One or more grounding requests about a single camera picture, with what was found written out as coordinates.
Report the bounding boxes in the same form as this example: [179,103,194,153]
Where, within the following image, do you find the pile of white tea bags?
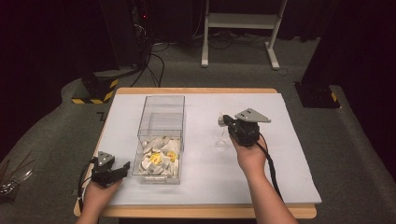
[140,136,181,176]

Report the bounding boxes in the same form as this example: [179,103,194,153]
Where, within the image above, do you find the black yellow striped stand base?
[71,69,120,105]

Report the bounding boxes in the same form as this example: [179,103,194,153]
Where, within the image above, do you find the clear glass cup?
[214,125,232,153]

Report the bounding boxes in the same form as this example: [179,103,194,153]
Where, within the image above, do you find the person's left hand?
[81,178,124,218]

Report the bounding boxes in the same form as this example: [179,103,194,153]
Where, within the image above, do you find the single white tea bag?
[217,112,229,128]

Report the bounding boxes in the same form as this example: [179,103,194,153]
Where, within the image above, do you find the white table mat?
[79,92,322,207]

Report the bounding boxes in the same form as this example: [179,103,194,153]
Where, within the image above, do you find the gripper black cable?
[77,156,98,213]
[255,132,285,203]

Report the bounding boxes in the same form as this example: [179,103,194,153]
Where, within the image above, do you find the white metal stand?
[201,0,289,71]

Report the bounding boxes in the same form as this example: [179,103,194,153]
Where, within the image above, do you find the black floor cables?
[130,40,171,89]

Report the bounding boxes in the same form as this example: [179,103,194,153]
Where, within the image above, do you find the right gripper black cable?
[255,132,285,203]

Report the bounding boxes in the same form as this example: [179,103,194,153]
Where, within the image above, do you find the wooden table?
[73,87,318,219]

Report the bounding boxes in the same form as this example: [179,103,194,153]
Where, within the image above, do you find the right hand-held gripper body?
[228,107,272,148]

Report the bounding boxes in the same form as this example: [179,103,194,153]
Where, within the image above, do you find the person's right hand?
[230,134,269,182]

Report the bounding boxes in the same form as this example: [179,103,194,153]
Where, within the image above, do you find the clear acrylic drawer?
[132,112,185,186]

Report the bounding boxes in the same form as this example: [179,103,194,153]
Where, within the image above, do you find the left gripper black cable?
[77,156,98,213]

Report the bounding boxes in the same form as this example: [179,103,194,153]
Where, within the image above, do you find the black equipment tower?
[129,0,154,68]

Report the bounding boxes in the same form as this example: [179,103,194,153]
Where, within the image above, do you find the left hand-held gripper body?
[90,150,118,189]

